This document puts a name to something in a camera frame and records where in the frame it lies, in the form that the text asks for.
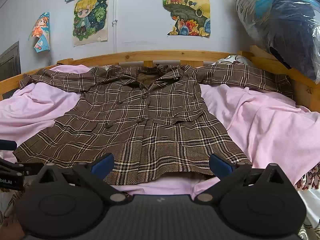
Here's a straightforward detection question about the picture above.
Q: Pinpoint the white wall pipe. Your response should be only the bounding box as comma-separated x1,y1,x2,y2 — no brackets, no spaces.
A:
112,0,118,53

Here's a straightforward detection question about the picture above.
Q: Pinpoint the autumn landscape poster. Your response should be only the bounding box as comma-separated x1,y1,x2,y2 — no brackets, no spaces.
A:
163,0,211,37

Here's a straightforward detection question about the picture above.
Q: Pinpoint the small anime girl poster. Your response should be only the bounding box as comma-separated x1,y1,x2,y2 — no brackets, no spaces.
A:
30,12,50,53

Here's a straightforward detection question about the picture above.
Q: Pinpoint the blonde anime character poster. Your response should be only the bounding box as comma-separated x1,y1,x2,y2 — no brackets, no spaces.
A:
72,0,108,47

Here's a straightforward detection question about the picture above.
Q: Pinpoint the wooden bed frame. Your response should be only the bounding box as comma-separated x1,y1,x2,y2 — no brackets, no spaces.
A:
0,45,320,113

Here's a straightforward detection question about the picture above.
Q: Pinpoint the plastic bag of clothes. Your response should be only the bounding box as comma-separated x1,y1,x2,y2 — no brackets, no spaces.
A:
235,0,319,83

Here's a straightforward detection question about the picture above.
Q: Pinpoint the pink bed sheet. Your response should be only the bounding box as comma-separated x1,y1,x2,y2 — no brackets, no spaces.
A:
0,64,320,200

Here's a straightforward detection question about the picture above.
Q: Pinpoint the brown plaid coat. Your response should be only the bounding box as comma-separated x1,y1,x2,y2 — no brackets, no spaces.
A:
14,63,293,185

